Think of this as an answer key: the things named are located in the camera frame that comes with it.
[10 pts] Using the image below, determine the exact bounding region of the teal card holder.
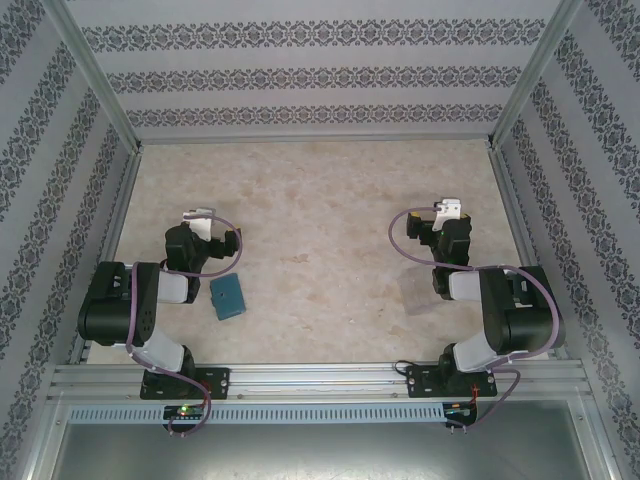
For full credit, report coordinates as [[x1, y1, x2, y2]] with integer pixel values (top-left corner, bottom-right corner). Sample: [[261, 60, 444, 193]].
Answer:
[[209, 272, 248, 321]]

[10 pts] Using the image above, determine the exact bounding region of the left controller board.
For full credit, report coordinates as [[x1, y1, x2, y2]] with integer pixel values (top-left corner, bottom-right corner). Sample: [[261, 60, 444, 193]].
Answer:
[[162, 404, 207, 421]]

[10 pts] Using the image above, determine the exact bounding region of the grey metal panel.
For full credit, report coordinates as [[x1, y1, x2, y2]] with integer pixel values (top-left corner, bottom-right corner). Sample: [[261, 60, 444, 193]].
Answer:
[[49, 422, 609, 480]]

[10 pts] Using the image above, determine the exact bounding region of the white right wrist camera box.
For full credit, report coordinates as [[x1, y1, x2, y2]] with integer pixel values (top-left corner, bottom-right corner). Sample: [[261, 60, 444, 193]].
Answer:
[[432, 198, 462, 232]]

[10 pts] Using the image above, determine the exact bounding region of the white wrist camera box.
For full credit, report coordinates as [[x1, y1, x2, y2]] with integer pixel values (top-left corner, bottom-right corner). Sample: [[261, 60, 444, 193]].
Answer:
[[182, 207, 217, 242], [432, 198, 462, 232]]

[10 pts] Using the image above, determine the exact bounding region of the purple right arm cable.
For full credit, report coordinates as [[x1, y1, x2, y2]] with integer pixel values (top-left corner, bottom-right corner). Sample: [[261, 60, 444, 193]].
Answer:
[[388, 202, 561, 434]]

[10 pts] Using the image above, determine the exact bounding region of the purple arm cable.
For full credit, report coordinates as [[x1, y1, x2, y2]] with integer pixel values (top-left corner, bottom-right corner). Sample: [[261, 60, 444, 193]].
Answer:
[[388, 202, 561, 434], [123, 213, 245, 440]]

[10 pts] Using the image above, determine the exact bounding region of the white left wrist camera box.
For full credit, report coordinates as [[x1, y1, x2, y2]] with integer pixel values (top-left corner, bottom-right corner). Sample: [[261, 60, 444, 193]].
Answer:
[[182, 207, 217, 242]]

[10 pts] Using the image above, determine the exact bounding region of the aluminium table side rail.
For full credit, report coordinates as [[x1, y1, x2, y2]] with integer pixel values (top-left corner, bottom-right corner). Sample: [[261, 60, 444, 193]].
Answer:
[[488, 144, 570, 361], [67, 149, 144, 365]]

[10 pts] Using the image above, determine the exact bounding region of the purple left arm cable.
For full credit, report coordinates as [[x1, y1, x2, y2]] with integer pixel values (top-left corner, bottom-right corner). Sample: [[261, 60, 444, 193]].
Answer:
[[123, 213, 245, 440]]

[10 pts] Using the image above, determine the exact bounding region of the aluminium frame cross beam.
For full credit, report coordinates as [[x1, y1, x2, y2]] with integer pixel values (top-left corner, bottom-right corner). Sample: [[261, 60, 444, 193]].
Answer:
[[137, 133, 494, 145]]

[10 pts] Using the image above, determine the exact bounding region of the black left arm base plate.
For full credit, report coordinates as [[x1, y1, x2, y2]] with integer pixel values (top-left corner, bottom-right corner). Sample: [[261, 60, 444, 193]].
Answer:
[[139, 367, 231, 401]]

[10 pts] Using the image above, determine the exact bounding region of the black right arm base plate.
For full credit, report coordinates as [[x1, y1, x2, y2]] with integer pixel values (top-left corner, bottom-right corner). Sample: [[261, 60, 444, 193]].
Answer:
[[405, 364, 499, 400]]

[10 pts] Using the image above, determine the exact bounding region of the aluminium frame post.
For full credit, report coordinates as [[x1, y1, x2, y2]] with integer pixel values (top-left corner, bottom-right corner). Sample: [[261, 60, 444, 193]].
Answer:
[[485, 0, 587, 151], [43, 0, 145, 152]]

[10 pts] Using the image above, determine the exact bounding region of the aluminium mounting rail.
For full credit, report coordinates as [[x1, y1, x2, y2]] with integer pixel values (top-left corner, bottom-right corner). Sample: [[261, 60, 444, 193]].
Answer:
[[48, 360, 587, 401]]

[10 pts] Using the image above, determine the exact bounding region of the grey slotted cable duct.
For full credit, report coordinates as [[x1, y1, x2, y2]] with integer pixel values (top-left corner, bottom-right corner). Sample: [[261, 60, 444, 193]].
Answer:
[[67, 403, 447, 423]]

